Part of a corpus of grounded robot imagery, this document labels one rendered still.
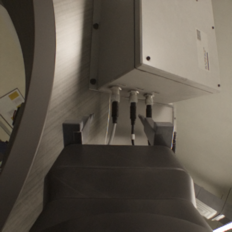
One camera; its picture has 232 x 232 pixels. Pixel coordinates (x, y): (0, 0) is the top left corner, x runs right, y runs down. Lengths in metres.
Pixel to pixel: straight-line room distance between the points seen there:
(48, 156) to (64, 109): 0.07
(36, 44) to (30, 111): 0.08
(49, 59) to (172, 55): 0.16
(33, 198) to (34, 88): 0.15
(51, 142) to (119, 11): 0.22
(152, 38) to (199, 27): 0.12
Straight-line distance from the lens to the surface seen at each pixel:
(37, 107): 0.21
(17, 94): 6.37
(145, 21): 0.23
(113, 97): 0.26
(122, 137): 0.30
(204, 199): 5.18
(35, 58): 0.22
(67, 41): 0.30
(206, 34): 0.34
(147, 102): 0.30
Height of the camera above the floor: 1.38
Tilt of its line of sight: 29 degrees up
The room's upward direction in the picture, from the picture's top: 47 degrees clockwise
